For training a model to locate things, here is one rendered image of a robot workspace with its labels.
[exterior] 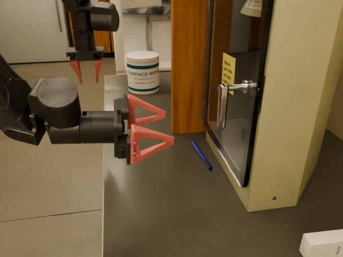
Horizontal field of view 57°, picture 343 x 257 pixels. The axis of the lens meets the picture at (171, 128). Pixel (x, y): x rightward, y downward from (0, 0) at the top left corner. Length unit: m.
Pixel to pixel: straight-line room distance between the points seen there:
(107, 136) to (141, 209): 0.21
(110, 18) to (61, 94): 0.42
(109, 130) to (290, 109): 0.32
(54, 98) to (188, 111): 0.54
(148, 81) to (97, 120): 0.74
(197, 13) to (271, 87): 0.38
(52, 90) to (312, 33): 0.41
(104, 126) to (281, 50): 0.32
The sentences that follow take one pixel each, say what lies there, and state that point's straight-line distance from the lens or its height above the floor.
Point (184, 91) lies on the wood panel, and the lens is 0.92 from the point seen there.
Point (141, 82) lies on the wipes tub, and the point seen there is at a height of 0.99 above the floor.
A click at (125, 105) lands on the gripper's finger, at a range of 0.57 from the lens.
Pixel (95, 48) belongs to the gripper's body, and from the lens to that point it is 0.95.
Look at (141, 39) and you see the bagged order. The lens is 1.88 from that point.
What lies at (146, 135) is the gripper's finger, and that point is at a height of 1.16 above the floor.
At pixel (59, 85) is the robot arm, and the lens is 0.50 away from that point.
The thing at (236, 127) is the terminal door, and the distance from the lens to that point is 0.66.
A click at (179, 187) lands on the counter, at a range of 0.75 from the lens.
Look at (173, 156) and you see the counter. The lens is 0.86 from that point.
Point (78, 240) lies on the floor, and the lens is 1.99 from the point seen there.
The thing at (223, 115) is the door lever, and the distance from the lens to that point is 0.60.
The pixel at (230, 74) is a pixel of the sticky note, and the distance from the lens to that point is 0.68.
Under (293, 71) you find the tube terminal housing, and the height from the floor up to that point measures 1.24.
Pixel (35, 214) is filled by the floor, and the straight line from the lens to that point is 2.24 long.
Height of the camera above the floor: 1.40
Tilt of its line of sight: 27 degrees down
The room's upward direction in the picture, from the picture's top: straight up
